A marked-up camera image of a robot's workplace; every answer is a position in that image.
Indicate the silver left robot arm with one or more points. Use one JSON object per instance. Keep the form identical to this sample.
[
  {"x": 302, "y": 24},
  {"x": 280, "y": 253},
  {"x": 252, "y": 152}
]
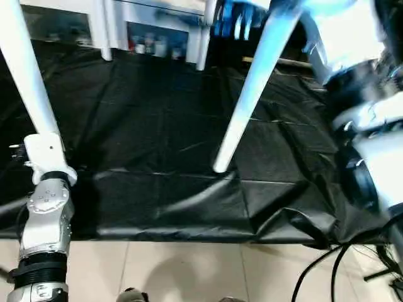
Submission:
[{"x": 47, "y": 220}]

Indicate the white plastic table top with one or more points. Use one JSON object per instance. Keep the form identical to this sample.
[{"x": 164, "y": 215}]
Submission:
[{"x": 346, "y": 31}]

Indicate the small white cup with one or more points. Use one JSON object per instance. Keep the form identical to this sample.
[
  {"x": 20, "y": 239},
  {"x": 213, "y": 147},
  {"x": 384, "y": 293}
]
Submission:
[{"x": 140, "y": 48}]

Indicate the black plastic mat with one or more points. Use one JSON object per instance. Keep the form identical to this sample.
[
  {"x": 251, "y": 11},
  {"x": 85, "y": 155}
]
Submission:
[{"x": 141, "y": 141}]

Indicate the black metal table leg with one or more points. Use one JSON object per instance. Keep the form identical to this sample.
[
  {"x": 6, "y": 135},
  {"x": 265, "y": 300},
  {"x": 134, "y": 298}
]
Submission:
[{"x": 379, "y": 275}]

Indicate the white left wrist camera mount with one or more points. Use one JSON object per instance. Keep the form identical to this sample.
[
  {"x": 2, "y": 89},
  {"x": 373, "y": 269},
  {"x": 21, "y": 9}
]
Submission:
[{"x": 47, "y": 151}]

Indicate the white plastic table leg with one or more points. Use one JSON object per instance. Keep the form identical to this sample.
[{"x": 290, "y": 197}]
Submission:
[
  {"x": 252, "y": 88},
  {"x": 107, "y": 31},
  {"x": 203, "y": 37},
  {"x": 28, "y": 69}
]

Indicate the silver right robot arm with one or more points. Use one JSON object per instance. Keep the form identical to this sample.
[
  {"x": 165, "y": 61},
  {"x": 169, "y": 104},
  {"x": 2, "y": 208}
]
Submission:
[{"x": 378, "y": 151}]

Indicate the white cabinet with glass doors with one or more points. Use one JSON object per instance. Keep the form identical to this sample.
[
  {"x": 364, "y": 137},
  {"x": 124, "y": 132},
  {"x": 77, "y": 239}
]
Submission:
[{"x": 100, "y": 12}]

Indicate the dark rounded robot body part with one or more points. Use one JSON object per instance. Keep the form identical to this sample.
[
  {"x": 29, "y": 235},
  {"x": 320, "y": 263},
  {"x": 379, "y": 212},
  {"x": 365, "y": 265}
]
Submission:
[{"x": 133, "y": 296}]

